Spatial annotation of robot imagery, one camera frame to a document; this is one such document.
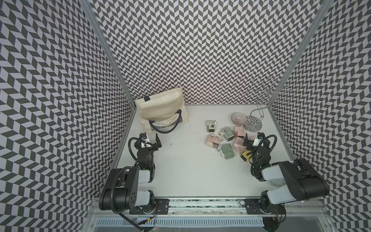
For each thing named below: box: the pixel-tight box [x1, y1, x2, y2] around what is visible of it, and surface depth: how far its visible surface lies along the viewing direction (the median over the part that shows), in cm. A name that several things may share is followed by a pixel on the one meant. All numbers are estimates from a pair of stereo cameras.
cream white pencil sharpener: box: [205, 119, 219, 133], surface depth 103 cm
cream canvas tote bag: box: [134, 87, 189, 133], surface depth 95 cm
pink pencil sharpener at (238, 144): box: [232, 136, 247, 152], surface depth 94 cm
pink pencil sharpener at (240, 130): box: [234, 126, 246, 137], surface depth 98 cm
